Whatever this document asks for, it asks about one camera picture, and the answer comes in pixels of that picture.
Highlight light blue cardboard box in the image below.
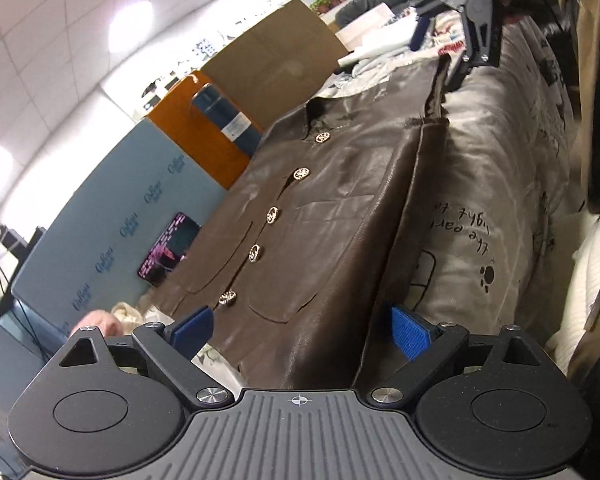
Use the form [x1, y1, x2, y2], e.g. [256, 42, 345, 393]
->
[12, 120, 225, 333]

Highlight orange cardboard box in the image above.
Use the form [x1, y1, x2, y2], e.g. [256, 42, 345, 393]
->
[146, 70, 249, 190]

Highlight dark blue vacuum bottle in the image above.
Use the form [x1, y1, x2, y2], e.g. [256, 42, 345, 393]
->
[192, 82, 261, 158]

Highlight smartphone with lit screen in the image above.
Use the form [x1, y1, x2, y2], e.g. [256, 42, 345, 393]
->
[137, 212, 200, 287]

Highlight cream knitted garment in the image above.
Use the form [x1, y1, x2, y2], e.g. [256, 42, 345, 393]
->
[110, 302, 173, 335]

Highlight large brown cardboard box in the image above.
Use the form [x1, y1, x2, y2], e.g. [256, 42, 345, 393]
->
[201, 0, 347, 130]

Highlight white and black garment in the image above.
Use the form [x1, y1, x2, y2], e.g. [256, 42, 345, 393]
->
[318, 11, 465, 98]

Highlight brown leather jacket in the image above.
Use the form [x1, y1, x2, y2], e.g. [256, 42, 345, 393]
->
[152, 56, 450, 390]

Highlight pink knitted garment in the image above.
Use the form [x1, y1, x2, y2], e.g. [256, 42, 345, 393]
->
[71, 310, 124, 337]

